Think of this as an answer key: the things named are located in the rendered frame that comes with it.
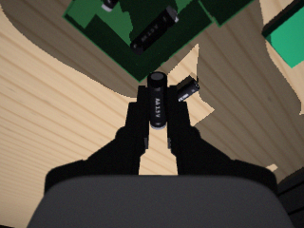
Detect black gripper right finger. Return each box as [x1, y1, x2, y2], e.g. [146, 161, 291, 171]
[166, 85, 278, 198]

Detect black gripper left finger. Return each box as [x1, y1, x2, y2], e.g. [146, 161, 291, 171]
[44, 85, 150, 194]

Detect black aa battery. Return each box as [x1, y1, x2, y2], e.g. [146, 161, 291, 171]
[178, 80, 200, 102]
[130, 6, 180, 56]
[102, 0, 119, 11]
[147, 71, 167, 130]

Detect green bins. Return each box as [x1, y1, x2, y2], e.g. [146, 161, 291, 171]
[62, 0, 255, 83]

